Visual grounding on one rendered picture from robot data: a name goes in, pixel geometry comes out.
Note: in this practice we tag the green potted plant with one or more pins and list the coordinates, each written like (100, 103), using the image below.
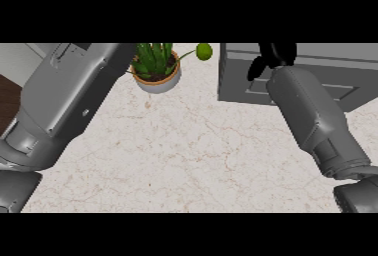
(156, 68)

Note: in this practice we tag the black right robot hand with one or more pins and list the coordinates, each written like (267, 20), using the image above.
(274, 55)

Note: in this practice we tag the grey drawer front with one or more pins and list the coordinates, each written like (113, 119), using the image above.
(344, 91)

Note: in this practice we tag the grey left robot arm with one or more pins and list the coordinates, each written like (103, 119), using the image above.
(63, 96)

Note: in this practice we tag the grey drawer cabinet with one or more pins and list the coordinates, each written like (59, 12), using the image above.
(339, 66)

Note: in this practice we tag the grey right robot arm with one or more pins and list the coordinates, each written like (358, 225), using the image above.
(314, 120)

